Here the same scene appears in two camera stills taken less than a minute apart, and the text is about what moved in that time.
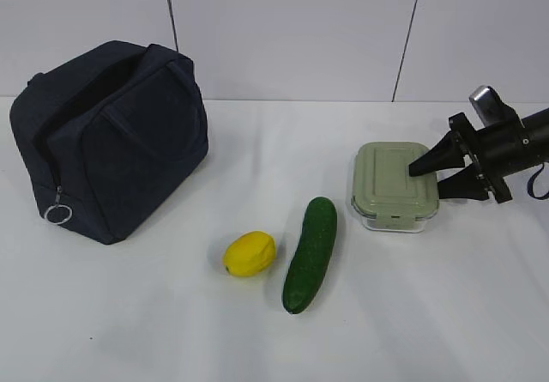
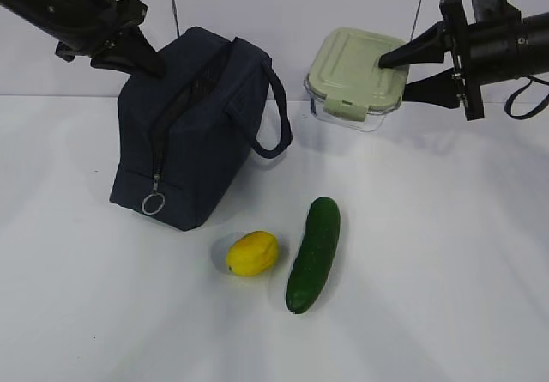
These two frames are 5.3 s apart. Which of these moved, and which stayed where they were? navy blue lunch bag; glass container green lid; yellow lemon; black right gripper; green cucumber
Moved: navy blue lunch bag; black right gripper; glass container green lid
Stayed: yellow lemon; green cucumber
